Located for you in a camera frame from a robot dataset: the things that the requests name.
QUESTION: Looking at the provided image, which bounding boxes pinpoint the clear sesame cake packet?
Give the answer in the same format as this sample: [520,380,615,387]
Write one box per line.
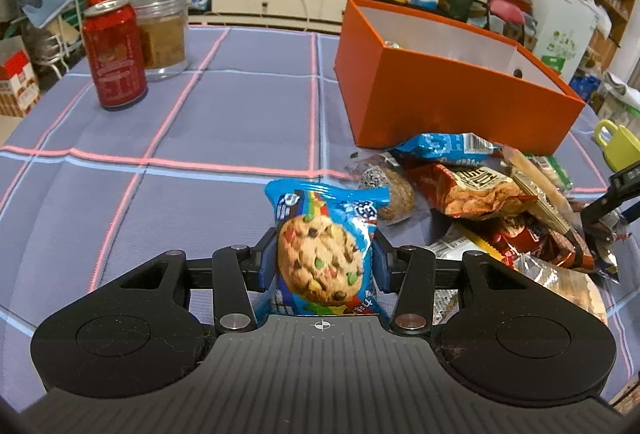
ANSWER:
[345,154,417,225]

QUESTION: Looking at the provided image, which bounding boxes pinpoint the dark red snack packet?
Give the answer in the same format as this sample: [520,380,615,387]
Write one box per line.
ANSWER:
[487,214,596,272]

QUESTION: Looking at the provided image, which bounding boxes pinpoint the blue white snack packet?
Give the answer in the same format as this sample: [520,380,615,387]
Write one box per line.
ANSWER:
[390,133,501,167]

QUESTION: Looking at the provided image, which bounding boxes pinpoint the white TV stand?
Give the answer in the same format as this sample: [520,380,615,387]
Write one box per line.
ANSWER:
[210,0,351,35]

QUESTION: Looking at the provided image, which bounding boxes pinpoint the blue cookie packet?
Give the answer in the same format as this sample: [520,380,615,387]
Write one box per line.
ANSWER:
[264,179,392,317]

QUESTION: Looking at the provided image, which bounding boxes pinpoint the beige pastry packet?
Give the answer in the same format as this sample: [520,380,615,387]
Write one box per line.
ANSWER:
[501,145,573,235]

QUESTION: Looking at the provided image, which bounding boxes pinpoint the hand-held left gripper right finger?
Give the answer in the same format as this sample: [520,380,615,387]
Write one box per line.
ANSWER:
[371,234,533,336]

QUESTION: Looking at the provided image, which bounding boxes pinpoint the yellow-green mug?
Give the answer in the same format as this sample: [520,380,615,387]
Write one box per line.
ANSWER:
[594,119,640,172]

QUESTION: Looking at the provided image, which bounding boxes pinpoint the red orange snack packet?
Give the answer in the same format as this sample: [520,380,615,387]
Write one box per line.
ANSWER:
[405,162,538,219]

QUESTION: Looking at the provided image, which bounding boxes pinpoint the green cracker packet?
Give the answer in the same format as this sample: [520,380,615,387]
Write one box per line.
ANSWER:
[525,154,573,192]

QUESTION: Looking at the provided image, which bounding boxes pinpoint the orange cardboard box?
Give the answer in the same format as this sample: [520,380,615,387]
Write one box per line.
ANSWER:
[334,0,587,155]

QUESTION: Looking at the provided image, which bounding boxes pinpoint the dark green bag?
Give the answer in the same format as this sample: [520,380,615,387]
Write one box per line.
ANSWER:
[439,0,477,22]

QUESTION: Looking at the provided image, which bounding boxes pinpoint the white fridge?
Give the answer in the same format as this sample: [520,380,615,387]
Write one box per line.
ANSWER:
[515,0,599,80]

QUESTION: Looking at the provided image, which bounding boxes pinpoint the clear round pastry packet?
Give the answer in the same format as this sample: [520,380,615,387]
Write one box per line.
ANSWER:
[515,251,608,325]

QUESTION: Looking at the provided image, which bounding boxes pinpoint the red white carton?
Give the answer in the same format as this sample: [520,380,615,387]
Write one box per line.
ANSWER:
[0,36,42,118]

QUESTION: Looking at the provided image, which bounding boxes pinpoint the white striped snack packet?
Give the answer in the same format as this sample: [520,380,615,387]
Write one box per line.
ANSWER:
[427,221,503,259]

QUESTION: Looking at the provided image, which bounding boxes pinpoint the red soda can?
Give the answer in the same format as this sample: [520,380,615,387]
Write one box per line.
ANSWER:
[81,0,149,109]

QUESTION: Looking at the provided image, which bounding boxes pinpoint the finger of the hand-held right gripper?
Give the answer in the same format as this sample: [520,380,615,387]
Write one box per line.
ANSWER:
[580,166,640,237]

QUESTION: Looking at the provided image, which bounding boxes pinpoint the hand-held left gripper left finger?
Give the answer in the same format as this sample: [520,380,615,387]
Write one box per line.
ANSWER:
[120,226,280,335]

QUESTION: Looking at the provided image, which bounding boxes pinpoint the red folding chair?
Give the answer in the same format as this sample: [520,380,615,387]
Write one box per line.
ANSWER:
[486,0,532,37]

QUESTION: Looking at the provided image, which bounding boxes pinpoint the clear plastic jar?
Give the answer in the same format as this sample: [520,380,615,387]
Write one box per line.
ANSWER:
[131,0,192,82]

